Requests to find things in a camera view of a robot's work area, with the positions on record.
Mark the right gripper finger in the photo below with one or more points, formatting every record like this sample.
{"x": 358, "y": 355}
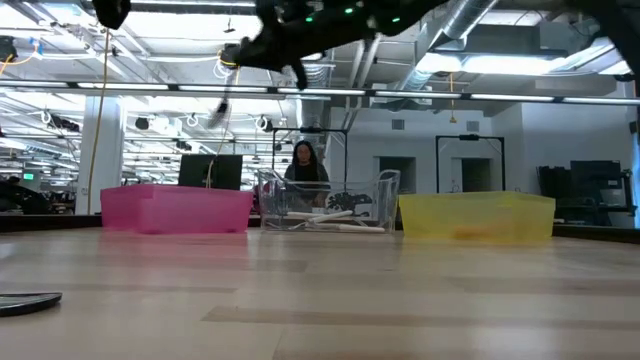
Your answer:
{"x": 257, "y": 52}
{"x": 301, "y": 75}

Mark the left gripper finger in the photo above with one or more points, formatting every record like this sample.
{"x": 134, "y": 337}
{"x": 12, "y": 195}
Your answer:
{"x": 111, "y": 11}

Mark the black metal fork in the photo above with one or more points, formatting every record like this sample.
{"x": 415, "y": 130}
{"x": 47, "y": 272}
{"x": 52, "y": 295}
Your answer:
{"x": 219, "y": 110}
{"x": 30, "y": 304}

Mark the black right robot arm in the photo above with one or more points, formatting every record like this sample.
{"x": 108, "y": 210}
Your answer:
{"x": 410, "y": 12}

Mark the person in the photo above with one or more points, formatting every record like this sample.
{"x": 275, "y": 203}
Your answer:
{"x": 305, "y": 165}

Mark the long light strip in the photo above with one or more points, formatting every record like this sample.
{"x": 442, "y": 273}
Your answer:
{"x": 400, "y": 93}

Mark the black monitor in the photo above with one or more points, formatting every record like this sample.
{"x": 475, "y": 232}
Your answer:
{"x": 200, "y": 172}

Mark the white building pillar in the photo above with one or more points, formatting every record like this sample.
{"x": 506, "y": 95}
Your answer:
{"x": 107, "y": 160}

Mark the clear plastic bin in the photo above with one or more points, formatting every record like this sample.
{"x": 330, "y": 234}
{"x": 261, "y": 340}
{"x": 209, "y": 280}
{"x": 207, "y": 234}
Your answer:
{"x": 390, "y": 200}

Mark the pink plastic bin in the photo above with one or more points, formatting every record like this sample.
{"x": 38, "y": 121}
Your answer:
{"x": 175, "y": 210}

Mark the green exit sign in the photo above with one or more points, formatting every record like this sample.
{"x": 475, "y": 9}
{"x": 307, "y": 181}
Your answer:
{"x": 28, "y": 176}

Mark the yellow plastic bin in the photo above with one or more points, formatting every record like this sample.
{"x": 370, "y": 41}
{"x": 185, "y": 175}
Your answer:
{"x": 430, "y": 215}

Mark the black equipment rack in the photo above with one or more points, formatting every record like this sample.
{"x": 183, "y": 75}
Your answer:
{"x": 595, "y": 180}

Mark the black metal frame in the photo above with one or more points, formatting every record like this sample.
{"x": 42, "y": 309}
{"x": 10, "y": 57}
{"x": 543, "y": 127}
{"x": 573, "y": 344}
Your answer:
{"x": 470, "y": 137}
{"x": 310, "y": 130}

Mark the slanted silver air duct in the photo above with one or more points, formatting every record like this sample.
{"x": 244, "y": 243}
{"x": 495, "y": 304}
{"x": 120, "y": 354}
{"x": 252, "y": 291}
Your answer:
{"x": 450, "y": 35}

